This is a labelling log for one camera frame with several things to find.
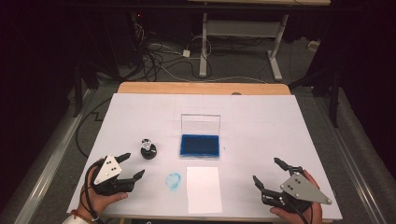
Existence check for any blue ink pad clear case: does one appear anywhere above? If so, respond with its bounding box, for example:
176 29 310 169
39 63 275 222
178 113 222 161

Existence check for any red bracelet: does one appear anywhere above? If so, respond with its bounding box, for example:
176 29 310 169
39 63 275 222
70 208 96 224

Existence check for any black floor cable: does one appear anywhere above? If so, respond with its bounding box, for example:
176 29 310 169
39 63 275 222
75 97 114 159

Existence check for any person's left hand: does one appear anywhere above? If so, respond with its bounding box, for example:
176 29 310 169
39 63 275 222
76 167 129 219

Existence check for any small white box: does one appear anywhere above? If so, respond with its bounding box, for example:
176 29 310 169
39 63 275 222
307 39 321 53

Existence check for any crystal-handled black stamp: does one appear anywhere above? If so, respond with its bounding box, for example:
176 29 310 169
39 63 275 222
140 138 158 161

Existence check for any black metal stand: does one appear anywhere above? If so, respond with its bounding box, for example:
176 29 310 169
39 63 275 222
288 59 343 129
72 52 86 119

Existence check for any white metal desk frame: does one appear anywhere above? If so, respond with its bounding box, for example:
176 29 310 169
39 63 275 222
198 12 290 82

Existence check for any small white paper sheet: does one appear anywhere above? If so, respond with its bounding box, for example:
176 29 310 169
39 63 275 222
186 166 224 216

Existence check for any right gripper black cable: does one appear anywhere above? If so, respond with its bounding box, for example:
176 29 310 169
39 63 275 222
284 195 314 224

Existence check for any tangle of black cables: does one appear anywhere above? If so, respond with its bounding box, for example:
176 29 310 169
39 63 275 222
130 12 216 84

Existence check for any clear blue-stained round cap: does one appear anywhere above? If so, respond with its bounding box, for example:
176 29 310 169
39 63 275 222
164 172 182 191

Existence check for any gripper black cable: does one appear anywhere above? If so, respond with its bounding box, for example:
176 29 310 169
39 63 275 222
284 195 314 224
80 158 106 224

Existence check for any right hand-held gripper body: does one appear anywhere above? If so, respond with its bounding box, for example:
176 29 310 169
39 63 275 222
261 166 332 215

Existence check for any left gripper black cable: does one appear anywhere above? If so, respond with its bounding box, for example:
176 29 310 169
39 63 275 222
80 158 106 224

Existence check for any wooden table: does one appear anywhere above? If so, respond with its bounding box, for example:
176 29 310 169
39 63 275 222
73 81 335 224

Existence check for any aluminium rail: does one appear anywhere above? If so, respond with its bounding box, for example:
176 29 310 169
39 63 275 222
12 88 96 224
312 94 389 224

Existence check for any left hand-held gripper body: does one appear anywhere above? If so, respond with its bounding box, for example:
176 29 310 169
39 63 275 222
92 154 136 197

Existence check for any person's right hand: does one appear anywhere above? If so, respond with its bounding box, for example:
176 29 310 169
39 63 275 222
269 169 323 224

